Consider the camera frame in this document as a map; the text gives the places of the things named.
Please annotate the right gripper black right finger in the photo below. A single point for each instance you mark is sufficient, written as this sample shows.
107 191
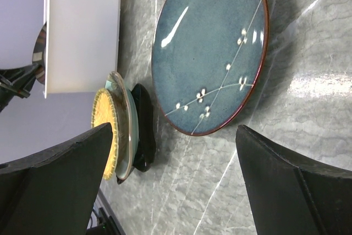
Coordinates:
290 193

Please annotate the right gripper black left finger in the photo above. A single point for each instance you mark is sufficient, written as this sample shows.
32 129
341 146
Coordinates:
53 191

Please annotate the dark brown patterned plate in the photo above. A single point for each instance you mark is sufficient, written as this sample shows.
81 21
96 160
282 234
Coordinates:
39 55

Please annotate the dark blue blossom plate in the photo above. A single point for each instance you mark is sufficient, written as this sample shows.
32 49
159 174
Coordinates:
207 56

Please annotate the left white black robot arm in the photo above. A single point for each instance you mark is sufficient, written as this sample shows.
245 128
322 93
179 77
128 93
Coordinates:
17 82

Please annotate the white plastic bin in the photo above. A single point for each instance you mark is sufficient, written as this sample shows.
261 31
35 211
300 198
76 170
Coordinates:
82 43

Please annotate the pale green plate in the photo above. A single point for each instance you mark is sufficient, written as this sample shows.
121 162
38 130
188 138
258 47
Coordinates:
128 130

